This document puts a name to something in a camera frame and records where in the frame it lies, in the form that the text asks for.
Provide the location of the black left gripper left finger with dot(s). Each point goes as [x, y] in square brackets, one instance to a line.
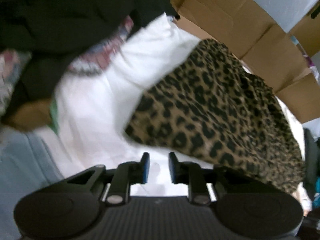
[126, 175]

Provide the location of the brown cardboard box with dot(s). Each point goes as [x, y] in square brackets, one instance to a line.
[255, 38]

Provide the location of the leopard print garment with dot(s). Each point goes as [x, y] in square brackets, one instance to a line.
[210, 108]

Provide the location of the black garment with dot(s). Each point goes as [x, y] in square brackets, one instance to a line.
[55, 32]

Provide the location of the white printed cloth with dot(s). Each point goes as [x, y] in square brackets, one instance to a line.
[90, 114]

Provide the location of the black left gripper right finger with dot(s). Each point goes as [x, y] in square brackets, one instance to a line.
[198, 180]

